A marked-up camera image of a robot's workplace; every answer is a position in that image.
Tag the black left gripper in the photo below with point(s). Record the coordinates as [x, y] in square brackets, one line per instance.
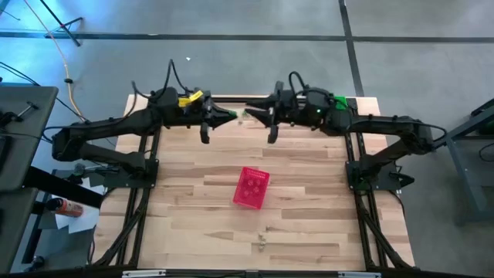
[204, 116]

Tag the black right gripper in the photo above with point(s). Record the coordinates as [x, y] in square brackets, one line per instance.
[293, 110]

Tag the red plastic basket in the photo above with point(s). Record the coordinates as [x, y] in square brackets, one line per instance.
[241, 201]

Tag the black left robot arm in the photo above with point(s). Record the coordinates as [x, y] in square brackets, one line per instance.
[108, 123]

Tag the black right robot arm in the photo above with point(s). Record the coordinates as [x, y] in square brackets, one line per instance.
[386, 125]

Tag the green plastic basket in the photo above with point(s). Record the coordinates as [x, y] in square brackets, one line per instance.
[340, 103]

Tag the black diagonal beam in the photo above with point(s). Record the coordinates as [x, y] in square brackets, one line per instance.
[65, 187]

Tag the white paper sheets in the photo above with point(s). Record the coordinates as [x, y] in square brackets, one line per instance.
[83, 222]

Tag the orange bottle black cap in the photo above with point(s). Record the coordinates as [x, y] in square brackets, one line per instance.
[69, 208]

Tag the black tripod stand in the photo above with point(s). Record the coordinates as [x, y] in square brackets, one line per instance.
[63, 27]

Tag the grey side table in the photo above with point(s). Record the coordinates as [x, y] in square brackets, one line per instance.
[31, 154]

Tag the black clamp tool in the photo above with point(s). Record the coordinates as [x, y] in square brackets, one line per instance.
[7, 117]

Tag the dark grey cart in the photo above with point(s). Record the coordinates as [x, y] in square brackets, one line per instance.
[474, 173]

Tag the black caster wheel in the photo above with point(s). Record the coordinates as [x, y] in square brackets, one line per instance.
[37, 263]

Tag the silver metal bracket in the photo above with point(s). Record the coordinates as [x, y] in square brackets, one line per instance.
[359, 274]
[143, 273]

